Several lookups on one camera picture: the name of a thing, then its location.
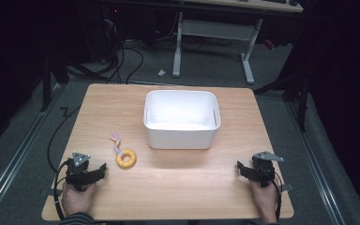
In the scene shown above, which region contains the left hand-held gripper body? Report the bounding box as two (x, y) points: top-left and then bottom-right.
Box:
(65, 151), (92, 192)

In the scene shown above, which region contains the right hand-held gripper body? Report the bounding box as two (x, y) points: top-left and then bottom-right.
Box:
(250, 151), (285, 188)

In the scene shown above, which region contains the person's left hand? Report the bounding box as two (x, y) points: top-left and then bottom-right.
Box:
(61, 181), (97, 218)

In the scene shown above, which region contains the person's right hand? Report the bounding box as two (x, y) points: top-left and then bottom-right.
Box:
(248, 179), (279, 225)

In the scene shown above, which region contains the person's left striped sleeve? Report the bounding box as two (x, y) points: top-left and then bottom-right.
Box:
(57, 212), (96, 225)

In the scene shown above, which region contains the white plastic bin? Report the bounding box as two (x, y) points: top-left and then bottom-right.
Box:
(142, 89), (222, 150)

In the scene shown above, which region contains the black stand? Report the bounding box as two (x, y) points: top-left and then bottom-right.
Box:
(252, 69), (314, 133)
(38, 51), (107, 113)

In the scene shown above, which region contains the red object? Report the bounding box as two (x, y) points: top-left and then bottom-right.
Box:
(262, 38), (277, 51)

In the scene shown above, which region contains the dark computer tower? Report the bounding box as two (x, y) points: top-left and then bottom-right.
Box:
(85, 4), (125, 64)

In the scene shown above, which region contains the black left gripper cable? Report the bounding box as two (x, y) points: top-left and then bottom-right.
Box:
(52, 159), (73, 221)

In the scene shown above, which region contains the yellow ring rope toy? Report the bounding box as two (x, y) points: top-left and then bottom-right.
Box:
(109, 131), (138, 170)

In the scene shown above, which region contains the black floor cable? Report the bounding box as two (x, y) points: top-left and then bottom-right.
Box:
(46, 106), (83, 174)

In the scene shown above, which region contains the metal floor rail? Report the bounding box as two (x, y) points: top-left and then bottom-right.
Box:
(285, 100), (347, 225)
(0, 83), (62, 221)

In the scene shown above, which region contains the bundle of black cables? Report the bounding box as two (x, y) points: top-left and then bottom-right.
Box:
(99, 15), (145, 85)

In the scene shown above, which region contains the white frame desk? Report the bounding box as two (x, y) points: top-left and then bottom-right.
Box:
(172, 0), (305, 86)

